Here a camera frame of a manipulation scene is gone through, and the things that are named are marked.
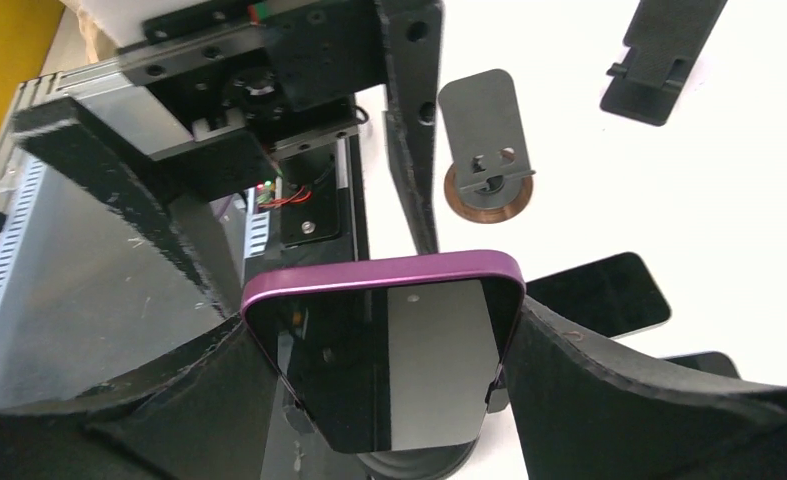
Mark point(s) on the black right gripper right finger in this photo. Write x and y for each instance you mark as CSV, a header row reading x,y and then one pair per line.
x,y
587,407

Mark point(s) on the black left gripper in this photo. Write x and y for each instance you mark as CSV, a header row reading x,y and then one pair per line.
x,y
224,80

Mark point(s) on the grey stand with brown base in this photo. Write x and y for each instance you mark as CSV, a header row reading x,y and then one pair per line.
x,y
491,179

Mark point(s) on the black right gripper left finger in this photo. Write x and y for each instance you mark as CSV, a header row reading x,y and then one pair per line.
x,y
201,411

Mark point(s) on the black round disc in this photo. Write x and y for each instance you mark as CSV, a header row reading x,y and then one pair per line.
x,y
419,464

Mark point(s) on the purple phone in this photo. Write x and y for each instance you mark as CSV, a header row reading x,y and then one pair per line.
x,y
392,354

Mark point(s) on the black phone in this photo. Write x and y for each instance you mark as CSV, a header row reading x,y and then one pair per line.
x,y
613,296

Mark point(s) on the black folding phone stand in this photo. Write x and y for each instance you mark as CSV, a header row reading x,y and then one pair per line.
x,y
664,41

